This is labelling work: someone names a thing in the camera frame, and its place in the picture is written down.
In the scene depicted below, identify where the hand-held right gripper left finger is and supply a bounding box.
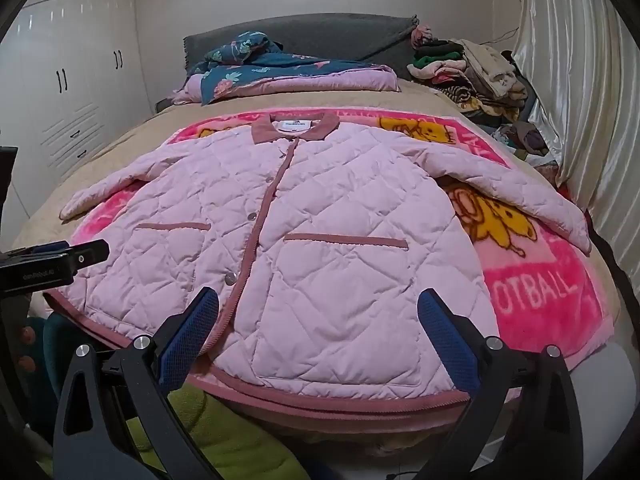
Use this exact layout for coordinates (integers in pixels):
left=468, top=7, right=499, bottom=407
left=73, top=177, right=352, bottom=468
left=52, top=286, right=221, bottom=480

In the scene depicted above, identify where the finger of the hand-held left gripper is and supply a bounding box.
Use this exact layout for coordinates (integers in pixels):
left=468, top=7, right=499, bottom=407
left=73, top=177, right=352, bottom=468
left=60, top=240, right=110, bottom=268

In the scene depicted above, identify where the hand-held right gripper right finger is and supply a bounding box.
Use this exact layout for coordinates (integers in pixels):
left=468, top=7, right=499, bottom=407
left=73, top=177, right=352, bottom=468
left=416, top=287, right=584, bottom=480

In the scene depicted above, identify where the pink quilted jacket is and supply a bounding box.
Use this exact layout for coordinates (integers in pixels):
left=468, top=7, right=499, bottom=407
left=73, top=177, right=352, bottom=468
left=59, top=112, right=593, bottom=406

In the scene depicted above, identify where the pile of clothes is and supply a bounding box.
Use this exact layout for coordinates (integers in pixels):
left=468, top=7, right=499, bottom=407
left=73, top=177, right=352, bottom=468
left=406, top=24, right=561, bottom=168

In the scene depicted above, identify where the pink printed blanket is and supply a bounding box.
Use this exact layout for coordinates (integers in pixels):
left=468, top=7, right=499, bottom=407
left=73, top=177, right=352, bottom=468
left=70, top=107, right=616, bottom=411

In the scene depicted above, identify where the white wardrobe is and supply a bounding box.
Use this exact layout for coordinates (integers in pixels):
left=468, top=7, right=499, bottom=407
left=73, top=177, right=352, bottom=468
left=0, top=0, right=156, bottom=181

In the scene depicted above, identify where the bed with beige sheet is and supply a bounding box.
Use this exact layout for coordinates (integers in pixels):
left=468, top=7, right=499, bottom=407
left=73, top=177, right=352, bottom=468
left=10, top=80, right=601, bottom=281

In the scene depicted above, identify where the teal floral quilt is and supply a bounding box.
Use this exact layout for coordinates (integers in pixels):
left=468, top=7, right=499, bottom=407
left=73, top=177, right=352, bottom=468
left=172, top=31, right=401, bottom=107

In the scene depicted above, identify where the white satin curtain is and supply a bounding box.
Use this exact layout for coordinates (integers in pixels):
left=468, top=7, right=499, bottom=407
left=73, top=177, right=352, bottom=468
left=505, top=0, right=640, bottom=221

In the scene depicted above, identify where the grey headboard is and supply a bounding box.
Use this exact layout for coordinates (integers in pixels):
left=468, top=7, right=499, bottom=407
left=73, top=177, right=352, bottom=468
left=182, top=13, right=418, bottom=78

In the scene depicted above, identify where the thin black cable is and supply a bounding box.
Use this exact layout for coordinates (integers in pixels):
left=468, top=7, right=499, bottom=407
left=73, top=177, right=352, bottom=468
left=487, top=26, right=522, bottom=47

